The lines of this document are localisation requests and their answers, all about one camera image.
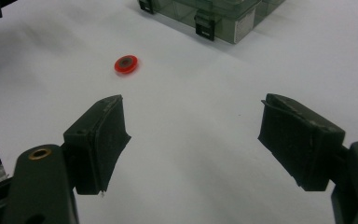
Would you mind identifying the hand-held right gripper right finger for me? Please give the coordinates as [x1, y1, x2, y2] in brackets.
[257, 92, 347, 192]

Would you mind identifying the white table sheet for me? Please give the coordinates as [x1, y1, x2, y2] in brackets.
[0, 0, 358, 224]

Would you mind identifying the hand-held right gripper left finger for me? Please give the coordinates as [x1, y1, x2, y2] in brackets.
[62, 94, 132, 196]

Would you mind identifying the transparent grey compartment box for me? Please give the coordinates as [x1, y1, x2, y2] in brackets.
[137, 0, 287, 45]

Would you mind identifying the red round disc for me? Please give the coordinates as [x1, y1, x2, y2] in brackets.
[114, 54, 140, 75]

